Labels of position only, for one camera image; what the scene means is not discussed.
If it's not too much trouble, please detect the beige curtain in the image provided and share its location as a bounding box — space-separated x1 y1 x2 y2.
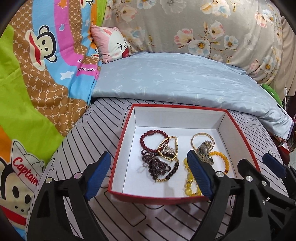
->
276 16 296 100

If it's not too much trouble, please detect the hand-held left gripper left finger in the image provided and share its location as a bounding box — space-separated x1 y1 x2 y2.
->
27 151 112 241

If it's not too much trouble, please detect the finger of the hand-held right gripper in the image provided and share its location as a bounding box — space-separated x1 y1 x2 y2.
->
237 159 266 186
262 153 289 176

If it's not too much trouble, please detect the grey striped bed sheet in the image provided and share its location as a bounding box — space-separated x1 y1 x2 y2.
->
24 97 287 241

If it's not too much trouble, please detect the pink cartoon pillow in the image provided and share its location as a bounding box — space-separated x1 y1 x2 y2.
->
90 24 132 63

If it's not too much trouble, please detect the gold bangle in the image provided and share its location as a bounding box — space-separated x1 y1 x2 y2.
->
190 133 214 149

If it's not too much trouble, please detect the chunky yellow bead bracelet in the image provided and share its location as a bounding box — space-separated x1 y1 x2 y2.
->
183 158 204 197

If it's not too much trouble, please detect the black and gold bead necklace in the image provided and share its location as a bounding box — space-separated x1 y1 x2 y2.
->
157 136 179 161

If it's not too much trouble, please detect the colourful cartoon monkey blanket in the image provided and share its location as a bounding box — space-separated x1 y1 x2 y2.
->
0 0 109 241

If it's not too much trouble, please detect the red cardboard box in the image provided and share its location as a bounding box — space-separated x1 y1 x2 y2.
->
108 103 260 205

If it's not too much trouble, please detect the white cable with switch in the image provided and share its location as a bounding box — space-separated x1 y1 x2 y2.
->
283 67 289 109

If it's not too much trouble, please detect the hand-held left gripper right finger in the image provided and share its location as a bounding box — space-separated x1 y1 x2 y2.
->
187 149 271 241

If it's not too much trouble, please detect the green plastic object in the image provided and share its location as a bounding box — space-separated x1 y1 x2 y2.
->
261 83 284 107

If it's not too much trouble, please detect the grey floral blanket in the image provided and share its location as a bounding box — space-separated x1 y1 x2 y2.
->
102 0 284 84

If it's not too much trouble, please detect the red flat object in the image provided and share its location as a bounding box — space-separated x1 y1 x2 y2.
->
276 137 292 153

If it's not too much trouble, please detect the metal wrist watch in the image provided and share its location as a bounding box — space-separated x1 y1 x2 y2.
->
196 140 215 165

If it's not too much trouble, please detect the orange bead bracelet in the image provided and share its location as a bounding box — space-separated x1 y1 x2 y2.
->
209 151 230 174

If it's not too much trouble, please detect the silver crystal chain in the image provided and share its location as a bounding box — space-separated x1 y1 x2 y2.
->
162 144 176 156

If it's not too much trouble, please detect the garnet multi-strand bracelet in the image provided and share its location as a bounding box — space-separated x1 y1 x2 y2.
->
141 148 173 180

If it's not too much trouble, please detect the dark red bead bracelet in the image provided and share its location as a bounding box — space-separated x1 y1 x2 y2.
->
139 131 167 153

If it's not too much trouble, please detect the light blue pillow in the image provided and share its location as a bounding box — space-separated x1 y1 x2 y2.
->
91 52 292 139

